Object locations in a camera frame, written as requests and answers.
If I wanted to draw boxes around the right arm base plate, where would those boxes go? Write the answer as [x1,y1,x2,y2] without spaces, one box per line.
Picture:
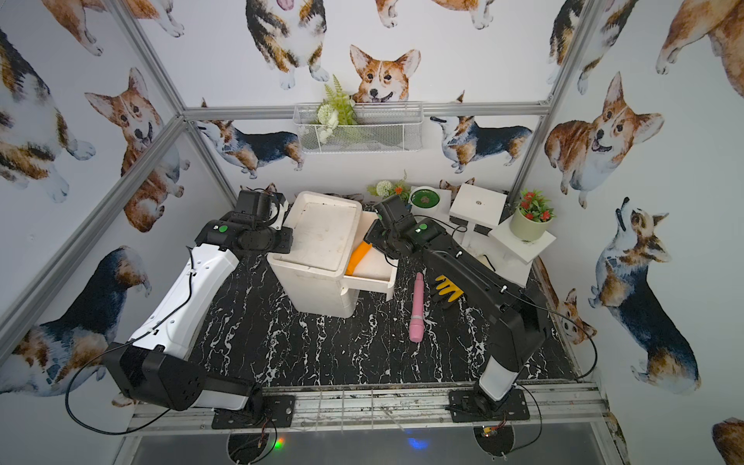
[445,389,531,424]

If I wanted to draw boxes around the white wire wall basket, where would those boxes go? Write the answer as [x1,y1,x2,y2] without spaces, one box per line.
[293,103,424,154]

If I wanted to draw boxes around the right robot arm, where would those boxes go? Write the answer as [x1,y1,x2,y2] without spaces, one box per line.
[365,195,548,402]

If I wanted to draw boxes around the pink toy microphone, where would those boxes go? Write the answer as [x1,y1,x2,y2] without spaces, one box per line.
[409,272,425,343]

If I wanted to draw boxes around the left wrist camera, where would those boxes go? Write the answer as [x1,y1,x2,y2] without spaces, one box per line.
[234,190,287,227]

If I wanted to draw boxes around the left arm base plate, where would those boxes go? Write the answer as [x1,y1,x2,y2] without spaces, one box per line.
[211,395,296,430]

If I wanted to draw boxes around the white tiered display stand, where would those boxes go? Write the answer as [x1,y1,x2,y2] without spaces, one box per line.
[411,181,556,288]

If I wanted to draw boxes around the green fern with white flower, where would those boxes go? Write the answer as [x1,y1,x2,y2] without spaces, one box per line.
[316,76,358,145]

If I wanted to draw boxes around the potted plant red white flowers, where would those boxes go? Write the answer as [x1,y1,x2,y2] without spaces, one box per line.
[367,174,411,203]

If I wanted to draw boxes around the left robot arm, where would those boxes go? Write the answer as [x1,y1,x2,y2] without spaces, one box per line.
[102,220,293,418]

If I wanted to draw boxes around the white three-drawer cabinet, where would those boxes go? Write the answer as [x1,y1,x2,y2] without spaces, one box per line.
[267,191,397,319]

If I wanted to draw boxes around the white cup green inside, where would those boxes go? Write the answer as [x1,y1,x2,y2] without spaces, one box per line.
[409,186,441,210]

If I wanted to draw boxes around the green pot red flowers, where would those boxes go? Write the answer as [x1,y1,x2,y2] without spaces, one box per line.
[510,190,555,242]

